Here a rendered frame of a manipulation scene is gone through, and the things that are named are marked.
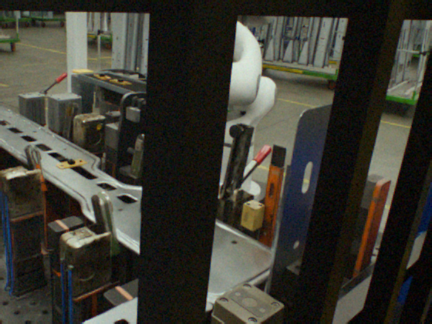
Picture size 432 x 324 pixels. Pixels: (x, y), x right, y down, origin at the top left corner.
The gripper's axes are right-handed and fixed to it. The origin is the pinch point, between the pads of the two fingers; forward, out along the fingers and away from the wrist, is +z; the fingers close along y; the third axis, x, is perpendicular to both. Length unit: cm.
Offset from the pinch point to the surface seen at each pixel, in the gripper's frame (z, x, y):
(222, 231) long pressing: 8.2, 4.3, -7.3
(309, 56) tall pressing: 68, -399, -713
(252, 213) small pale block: 2.8, 9.1, -10.7
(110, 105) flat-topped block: 1, -71, -30
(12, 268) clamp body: 31, -40, 22
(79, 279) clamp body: 11.3, -2.9, 23.7
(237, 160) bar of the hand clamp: -5.2, 0.3, -14.9
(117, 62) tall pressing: 59, -423, -286
